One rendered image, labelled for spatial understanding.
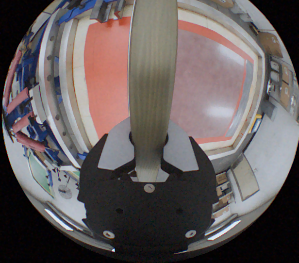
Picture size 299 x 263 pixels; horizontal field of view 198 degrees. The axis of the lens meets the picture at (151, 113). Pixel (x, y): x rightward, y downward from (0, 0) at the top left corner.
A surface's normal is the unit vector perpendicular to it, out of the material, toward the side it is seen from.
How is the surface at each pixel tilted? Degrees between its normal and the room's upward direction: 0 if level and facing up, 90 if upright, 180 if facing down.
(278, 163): 90
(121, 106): 0
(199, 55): 0
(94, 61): 0
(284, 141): 90
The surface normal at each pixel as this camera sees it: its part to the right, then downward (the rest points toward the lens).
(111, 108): 0.02, 0.49
